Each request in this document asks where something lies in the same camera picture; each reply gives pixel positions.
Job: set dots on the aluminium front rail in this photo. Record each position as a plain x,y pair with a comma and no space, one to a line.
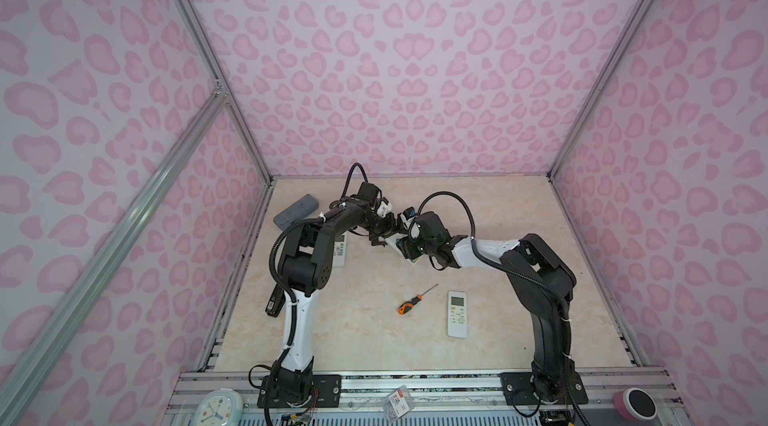
459,397

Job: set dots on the small clear parts box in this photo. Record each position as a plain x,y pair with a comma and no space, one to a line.
398,404

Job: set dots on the orange black screwdriver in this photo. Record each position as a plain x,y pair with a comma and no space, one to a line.
408,305

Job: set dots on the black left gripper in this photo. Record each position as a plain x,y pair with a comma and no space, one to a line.
390,229

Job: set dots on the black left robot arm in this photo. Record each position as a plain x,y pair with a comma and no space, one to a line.
301,263

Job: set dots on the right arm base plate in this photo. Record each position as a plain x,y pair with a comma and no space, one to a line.
528,389

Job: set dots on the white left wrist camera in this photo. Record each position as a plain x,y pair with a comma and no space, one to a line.
384,208

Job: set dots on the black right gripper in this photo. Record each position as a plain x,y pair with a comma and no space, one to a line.
406,244

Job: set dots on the white remote control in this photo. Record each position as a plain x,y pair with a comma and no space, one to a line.
339,251
393,245
457,315

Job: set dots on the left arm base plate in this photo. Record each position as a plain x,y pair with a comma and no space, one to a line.
324,390

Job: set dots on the pink tape roll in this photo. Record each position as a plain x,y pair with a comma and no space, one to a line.
635,404

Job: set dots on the white analog clock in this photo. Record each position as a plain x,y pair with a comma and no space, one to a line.
222,407

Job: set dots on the grey rectangular sponge block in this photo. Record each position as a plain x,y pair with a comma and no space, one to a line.
300,209

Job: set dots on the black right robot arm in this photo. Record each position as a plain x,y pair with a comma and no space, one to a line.
541,280

